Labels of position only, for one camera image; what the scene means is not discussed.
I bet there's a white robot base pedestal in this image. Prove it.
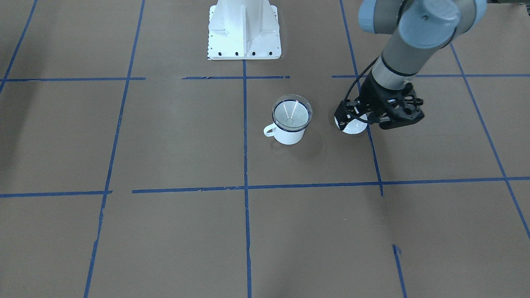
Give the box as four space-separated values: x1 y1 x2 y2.
207 0 282 60

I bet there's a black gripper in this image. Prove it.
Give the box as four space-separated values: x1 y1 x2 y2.
335 73 414 132

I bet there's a white enamel mug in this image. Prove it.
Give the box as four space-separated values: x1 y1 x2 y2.
263 121 308 145

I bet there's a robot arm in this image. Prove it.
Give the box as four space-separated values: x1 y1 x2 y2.
334 0 488 134

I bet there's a white ceramic lid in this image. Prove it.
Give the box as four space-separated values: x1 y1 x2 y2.
334 115 369 135

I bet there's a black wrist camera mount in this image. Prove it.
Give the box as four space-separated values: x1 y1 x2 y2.
379 82 425 130

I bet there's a clear plastic funnel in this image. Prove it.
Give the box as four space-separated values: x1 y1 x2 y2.
271 94 313 132

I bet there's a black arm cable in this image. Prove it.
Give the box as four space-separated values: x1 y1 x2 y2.
342 57 380 112

